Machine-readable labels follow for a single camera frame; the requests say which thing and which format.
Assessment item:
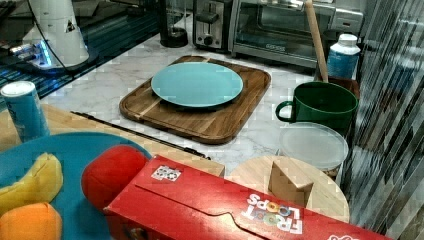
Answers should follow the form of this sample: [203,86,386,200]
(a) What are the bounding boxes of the orange toy fruit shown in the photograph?
[0,203,62,240]

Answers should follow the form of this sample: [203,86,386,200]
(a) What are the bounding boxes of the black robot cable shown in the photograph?
[25,0,69,70]

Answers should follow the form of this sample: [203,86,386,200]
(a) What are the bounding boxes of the silver black toaster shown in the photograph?
[193,0,233,52]

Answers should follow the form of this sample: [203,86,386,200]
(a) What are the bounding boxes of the yellow toy banana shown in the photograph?
[0,153,64,214]

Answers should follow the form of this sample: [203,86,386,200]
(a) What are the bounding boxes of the blue fruit bowl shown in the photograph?
[0,132,151,240]

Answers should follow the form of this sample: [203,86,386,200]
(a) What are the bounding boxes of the wooden rolling pin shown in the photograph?
[305,0,328,83]

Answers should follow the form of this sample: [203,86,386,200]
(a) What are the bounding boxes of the green mug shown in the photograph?
[275,81,358,136]

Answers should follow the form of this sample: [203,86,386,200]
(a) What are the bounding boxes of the dark coffee maker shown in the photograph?
[158,0,188,48]

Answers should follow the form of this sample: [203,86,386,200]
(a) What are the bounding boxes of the blue white plastic bottle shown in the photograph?
[327,34,360,79]

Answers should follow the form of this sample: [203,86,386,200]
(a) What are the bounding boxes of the round wooden board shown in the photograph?
[228,156,350,223]

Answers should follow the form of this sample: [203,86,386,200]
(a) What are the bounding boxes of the red toy apple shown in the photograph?
[81,145,149,212]

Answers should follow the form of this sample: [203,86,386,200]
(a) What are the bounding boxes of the stainless toaster oven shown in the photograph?
[228,0,365,68]

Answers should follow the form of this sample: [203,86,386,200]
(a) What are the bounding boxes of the wooden block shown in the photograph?
[268,160,314,207]

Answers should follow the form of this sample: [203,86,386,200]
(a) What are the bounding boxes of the clear lidded plastic container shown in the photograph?
[278,122,349,178]

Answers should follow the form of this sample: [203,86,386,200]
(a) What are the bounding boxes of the teal round plate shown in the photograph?
[151,62,244,108]

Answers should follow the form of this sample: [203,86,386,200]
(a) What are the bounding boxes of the black thin rod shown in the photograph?
[71,111,211,160]

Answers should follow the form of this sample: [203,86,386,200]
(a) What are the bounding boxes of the blue cylindrical can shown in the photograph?
[1,81,50,142]

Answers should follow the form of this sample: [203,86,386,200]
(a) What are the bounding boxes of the red Froot Loops box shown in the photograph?
[105,155,391,240]

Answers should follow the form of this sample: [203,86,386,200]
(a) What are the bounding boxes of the light wooden cutting board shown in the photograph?
[0,104,226,178]

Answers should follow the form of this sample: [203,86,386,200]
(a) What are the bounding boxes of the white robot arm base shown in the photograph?
[9,0,100,74]

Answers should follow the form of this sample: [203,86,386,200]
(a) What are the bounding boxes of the wooden serving tray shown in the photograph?
[119,55,271,144]

